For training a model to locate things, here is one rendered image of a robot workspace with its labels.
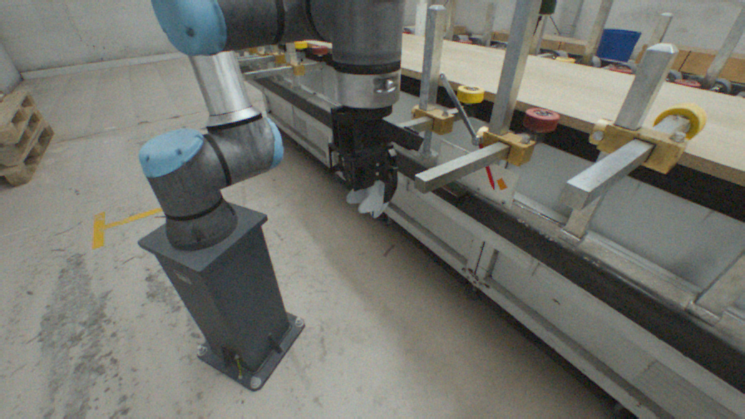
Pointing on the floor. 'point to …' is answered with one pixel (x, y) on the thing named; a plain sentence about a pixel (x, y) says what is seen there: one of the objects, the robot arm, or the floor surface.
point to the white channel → (421, 17)
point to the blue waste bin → (617, 44)
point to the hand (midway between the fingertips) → (377, 209)
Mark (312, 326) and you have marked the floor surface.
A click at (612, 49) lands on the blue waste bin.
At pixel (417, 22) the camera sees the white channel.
